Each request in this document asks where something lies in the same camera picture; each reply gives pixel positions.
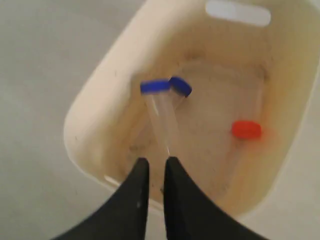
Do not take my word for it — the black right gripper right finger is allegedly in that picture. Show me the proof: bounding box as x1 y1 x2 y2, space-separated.
163 157 260 240

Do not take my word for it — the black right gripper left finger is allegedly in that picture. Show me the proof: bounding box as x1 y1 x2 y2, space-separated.
55 158 150 240

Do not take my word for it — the orange-capped clear tube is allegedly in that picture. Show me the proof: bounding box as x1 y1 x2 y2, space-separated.
230 120 263 150

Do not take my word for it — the small cream plastic bin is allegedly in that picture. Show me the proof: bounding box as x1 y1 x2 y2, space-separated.
63 0 320 216

